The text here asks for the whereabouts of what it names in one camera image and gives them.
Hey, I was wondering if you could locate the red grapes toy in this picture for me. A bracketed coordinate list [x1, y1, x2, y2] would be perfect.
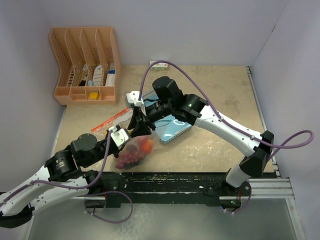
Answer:
[115, 150, 145, 170]

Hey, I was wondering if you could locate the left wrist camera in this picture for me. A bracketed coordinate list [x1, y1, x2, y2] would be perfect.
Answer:
[108, 125, 132, 150]

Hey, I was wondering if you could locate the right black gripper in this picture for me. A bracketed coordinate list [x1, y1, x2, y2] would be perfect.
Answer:
[128, 100, 174, 138]

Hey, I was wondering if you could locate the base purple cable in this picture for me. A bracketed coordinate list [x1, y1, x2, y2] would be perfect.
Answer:
[83, 191, 134, 223]
[219, 183, 253, 216]

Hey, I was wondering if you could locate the white blue tube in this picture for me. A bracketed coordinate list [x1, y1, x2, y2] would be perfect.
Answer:
[104, 62, 116, 87]

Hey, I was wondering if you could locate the black grapes toy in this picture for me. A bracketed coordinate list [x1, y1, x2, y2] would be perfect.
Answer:
[124, 161, 141, 170]

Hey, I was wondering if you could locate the black white card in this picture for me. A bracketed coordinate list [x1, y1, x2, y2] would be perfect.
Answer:
[78, 64, 88, 87]

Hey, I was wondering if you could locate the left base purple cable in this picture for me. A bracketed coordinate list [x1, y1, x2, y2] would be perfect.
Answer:
[83, 191, 134, 223]

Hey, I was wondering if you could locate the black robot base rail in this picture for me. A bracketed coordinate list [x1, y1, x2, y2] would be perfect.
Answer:
[84, 172, 251, 209]

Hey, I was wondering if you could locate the blue plastic basket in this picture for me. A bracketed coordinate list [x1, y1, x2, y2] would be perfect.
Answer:
[142, 91, 192, 145]

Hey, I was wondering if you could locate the white patterned pouch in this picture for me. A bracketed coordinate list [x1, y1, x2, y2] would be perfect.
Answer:
[87, 65, 103, 87]

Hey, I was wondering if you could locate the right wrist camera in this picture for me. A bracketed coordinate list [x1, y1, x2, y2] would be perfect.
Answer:
[125, 91, 147, 116]

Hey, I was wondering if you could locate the small green white box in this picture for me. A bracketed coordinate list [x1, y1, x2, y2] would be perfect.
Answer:
[150, 61, 168, 71]

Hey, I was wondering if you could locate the yellow sponge block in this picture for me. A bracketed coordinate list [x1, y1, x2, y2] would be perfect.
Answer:
[89, 92, 100, 100]

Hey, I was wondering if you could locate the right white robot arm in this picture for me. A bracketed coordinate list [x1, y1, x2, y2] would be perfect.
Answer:
[126, 76, 274, 196]

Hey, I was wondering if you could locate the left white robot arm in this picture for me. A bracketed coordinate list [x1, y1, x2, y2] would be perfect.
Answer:
[0, 132, 131, 229]

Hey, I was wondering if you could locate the orange desk organizer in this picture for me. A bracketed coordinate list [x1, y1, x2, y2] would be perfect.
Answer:
[49, 26, 122, 106]

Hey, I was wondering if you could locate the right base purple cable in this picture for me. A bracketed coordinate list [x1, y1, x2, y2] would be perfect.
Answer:
[219, 183, 253, 216]

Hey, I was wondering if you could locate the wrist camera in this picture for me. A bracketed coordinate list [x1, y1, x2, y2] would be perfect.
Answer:
[125, 91, 147, 116]
[108, 125, 132, 150]

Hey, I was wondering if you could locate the clear zip top bag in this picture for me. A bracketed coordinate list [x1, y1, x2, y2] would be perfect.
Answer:
[91, 108, 133, 136]

